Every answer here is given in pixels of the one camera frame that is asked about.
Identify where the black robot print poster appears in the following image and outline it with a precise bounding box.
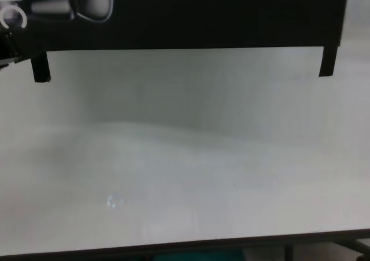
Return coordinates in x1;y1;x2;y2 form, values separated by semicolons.
0;0;351;53

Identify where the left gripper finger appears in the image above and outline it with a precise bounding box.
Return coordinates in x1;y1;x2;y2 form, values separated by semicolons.
5;31;24;64

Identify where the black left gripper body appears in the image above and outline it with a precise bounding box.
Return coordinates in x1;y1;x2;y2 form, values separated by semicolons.
0;34;16;71

